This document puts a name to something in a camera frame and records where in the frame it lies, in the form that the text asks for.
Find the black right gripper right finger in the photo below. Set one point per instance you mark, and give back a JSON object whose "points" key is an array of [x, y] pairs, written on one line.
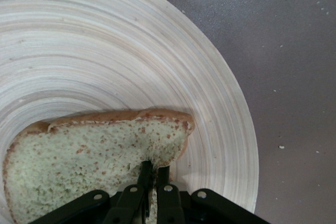
{"points": [[170, 203]]}

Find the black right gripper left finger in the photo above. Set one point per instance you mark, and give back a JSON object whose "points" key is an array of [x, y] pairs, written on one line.
{"points": [[126, 203]]}

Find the slice of bread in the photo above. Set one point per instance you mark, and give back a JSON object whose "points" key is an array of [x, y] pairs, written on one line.
{"points": [[78, 161]]}

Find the round light wooden plate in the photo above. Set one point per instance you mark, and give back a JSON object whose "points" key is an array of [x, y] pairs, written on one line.
{"points": [[92, 51]]}

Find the table cover cloth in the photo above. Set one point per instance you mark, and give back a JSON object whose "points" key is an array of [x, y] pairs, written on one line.
{"points": [[288, 77]]}

